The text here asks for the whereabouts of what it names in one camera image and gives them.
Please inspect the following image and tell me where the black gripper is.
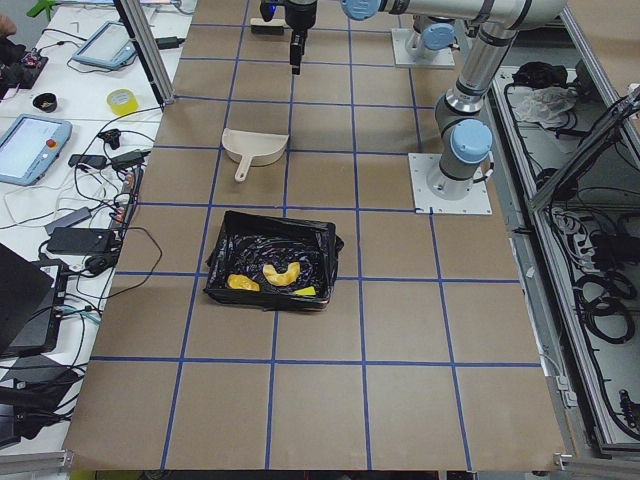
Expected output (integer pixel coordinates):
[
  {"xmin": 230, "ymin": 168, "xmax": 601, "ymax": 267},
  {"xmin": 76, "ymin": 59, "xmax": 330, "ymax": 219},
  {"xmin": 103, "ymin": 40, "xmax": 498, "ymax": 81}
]
[{"xmin": 285, "ymin": 0, "xmax": 317, "ymax": 75}]

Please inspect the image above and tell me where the beige plastic dustpan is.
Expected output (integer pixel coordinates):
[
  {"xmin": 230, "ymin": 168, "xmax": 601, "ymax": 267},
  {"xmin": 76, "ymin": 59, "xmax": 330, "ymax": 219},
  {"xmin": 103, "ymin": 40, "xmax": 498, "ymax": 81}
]
[{"xmin": 221, "ymin": 128, "xmax": 289, "ymax": 183}]

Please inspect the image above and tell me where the pale curved bread piece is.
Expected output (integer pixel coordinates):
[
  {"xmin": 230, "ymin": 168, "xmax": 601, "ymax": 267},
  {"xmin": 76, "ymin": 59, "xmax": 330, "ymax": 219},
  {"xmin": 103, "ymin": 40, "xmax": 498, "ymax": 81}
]
[{"xmin": 262, "ymin": 261, "xmax": 301, "ymax": 287}]

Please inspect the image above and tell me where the yellow potato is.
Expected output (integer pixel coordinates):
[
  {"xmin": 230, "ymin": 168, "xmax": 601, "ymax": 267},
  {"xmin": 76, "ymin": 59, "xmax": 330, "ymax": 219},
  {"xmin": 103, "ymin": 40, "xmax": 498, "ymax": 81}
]
[{"xmin": 227, "ymin": 274, "xmax": 261, "ymax": 292}]

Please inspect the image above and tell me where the yellow sponge piece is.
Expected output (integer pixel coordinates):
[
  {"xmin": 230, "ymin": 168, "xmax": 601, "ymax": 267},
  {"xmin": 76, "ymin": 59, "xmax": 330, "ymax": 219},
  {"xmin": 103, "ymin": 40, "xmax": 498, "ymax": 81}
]
[{"xmin": 293, "ymin": 286, "xmax": 317, "ymax": 297}]

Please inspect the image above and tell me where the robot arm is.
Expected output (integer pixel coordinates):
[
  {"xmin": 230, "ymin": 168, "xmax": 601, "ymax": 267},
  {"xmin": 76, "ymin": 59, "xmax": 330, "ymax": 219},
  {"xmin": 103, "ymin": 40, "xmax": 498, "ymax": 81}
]
[{"xmin": 340, "ymin": 1, "xmax": 566, "ymax": 119}]

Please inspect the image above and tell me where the black lined trash bin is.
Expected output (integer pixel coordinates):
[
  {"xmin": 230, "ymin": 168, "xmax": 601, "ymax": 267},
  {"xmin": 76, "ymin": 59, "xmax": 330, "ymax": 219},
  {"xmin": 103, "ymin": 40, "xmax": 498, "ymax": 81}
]
[{"xmin": 204, "ymin": 211, "xmax": 344, "ymax": 311}]

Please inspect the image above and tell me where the yellow tape roll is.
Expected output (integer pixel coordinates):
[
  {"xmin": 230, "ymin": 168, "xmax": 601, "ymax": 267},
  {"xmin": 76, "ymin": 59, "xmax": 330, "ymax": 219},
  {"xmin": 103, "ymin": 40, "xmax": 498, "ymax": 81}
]
[{"xmin": 106, "ymin": 88, "xmax": 139, "ymax": 116}]

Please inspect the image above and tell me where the far blue teach pendant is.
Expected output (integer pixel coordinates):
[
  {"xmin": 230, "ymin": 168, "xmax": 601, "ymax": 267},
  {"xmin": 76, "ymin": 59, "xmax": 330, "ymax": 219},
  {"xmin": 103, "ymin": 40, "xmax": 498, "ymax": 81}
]
[{"xmin": 71, "ymin": 21, "xmax": 137, "ymax": 71}]

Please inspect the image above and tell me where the blue teach pendant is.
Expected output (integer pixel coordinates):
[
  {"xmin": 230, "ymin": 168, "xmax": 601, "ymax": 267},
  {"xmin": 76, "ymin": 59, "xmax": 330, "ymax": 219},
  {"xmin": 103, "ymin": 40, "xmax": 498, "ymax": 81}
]
[
  {"xmin": 1, "ymin": 114, "xmax": 73, "ymax": 186},
  {"xmin": 71, "ymin": 21, "xmax": 137, "ymax": 71}
]

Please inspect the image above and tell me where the power strip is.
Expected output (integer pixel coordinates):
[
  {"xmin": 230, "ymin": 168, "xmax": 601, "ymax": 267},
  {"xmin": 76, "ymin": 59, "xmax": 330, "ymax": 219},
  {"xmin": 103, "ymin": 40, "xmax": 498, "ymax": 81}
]
[{"xmin": 109, "ymin": 166, "xmax": 144, "ymax": 232}]

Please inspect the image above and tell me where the white crumpled cloth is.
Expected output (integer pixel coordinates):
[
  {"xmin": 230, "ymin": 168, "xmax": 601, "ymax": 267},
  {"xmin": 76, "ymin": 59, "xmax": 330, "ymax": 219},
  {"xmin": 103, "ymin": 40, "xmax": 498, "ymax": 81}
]
[{"xmin": 514, "ymin": 86, "xmax": 578, "ymax": 129}]

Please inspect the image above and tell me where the small black bowl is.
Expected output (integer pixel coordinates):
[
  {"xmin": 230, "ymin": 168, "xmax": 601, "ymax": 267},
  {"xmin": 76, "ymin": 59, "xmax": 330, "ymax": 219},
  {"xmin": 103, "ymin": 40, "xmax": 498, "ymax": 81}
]
[{"xmin": 32, "ymin": 92, "xmax": 58, "ymax": 113}]

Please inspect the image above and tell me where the near blue teach pendant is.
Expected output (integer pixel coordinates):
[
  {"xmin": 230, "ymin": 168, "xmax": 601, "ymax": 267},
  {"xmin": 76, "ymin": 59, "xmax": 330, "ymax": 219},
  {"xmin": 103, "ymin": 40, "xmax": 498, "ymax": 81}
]
[{"xmin": 1, "ymin": 114, "xmax": 73, "ymax": 186}]

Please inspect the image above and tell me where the black power adapter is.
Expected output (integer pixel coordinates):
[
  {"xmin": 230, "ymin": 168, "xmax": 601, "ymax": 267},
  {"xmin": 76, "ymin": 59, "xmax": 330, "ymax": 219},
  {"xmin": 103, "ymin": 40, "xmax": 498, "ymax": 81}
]
[{"xmin": 47, "ymin": 227, "xmax": 115, "ymax": 255}]

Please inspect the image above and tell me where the black laptop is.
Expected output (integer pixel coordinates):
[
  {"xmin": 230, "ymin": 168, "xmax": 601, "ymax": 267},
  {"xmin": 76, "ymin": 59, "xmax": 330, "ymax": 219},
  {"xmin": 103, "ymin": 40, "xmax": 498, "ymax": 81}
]
[{"xmin": 1, "ymin": 246, "xmax": 68, "ymax": 359}]

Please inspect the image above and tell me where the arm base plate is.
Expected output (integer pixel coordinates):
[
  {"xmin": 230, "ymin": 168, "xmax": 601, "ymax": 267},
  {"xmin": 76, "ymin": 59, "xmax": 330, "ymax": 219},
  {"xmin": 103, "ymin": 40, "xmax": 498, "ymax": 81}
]
[
  {"xmin": 391, "ymin": 23, "xmax": 455, "ymax": 70},
  {"xmin": 408, "ymin": 153, "xmax": 492, "ymax": 216}
]

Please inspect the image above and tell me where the aluminium frame post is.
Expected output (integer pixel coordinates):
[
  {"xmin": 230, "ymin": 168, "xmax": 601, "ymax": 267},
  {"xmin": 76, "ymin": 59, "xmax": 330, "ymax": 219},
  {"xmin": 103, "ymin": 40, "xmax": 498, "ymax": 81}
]
[{"xmin": 114, "ymin": 0, "xmax": 174, "ymax": 109}]

